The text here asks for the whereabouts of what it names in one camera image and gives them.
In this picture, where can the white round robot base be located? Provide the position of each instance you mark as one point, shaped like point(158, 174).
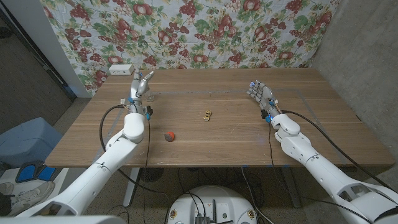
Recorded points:
point(189, 205)

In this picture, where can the blue grey storage bin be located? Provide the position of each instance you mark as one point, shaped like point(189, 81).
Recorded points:
point(28, 140)

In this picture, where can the white power strip box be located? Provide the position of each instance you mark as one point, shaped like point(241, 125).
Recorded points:
point(121, 69)

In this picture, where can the round black floor fan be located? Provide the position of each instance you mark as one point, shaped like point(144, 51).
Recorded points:
point(151, 174)

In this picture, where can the yellow toy car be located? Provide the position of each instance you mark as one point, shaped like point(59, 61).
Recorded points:
point(207, 115)

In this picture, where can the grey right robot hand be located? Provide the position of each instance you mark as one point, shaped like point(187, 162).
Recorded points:
point(264, 96)

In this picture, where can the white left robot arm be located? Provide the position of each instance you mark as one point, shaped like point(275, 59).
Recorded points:
point(115, 152)

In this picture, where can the orange and grey ball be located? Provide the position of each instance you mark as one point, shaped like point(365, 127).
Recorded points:
point(169, 136)

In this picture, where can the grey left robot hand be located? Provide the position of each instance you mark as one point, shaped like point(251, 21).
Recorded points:
point(137, 90)

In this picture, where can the white sneaker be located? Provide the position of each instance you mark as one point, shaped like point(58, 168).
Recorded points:
point(31, 194)
point(5, 188)

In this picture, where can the fruit print backdrop cloth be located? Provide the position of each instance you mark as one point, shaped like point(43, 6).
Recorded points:
point(199, 34)

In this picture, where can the grey table leg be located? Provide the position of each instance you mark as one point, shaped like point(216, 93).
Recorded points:
point(292, 189)

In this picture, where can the black and blue foot pedal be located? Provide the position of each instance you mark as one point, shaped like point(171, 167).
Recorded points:
point(26, 172)

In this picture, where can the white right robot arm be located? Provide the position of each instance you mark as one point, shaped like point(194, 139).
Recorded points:
point(311, 155)

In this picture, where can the white table leg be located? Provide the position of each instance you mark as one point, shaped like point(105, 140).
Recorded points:
point(130, 189)

